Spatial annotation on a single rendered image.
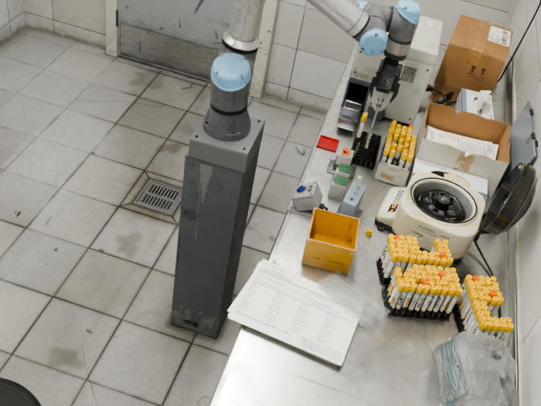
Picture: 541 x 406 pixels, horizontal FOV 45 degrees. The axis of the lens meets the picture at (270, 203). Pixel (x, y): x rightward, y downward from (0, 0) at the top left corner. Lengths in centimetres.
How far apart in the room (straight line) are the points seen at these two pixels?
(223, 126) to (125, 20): 222
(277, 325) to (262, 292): 11
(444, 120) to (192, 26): 201
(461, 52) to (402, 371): 147
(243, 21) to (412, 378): 111
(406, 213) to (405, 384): 51
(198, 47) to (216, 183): 200
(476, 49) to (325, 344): 151
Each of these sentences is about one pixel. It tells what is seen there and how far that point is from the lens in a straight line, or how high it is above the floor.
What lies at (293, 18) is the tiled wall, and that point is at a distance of 384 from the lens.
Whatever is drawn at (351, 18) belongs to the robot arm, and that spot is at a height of 140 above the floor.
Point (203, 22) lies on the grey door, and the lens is 396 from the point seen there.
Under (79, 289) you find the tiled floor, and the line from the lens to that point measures 285.
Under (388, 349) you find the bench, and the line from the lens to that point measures 170.
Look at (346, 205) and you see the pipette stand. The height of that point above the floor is 96.
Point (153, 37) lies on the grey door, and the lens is 413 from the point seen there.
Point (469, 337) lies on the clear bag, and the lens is 162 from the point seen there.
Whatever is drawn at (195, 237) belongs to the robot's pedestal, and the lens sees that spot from 232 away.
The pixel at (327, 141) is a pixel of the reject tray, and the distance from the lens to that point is 227.
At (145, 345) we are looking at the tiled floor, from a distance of 267.
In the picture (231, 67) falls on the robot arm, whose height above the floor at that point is 118.
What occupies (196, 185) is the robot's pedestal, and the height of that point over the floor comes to 76.
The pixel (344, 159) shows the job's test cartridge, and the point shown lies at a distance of 211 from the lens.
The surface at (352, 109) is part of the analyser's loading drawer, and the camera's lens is 234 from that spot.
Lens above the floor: 217
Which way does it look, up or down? 41 degrees down
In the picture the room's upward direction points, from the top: 12 degrees clockwise
